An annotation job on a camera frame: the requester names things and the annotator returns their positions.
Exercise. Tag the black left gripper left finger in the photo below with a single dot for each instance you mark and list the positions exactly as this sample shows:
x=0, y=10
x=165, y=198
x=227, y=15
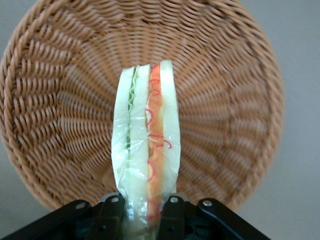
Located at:
x=110, y=217

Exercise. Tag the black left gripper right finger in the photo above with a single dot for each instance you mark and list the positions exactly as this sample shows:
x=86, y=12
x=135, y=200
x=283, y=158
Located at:
x=180, y=217

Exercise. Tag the plastic sandwich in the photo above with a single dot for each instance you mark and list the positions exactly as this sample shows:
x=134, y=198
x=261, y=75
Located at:
x=137, y=125

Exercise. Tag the large round brown wicker basket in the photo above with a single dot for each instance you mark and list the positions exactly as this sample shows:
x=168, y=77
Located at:
x=62, y=100

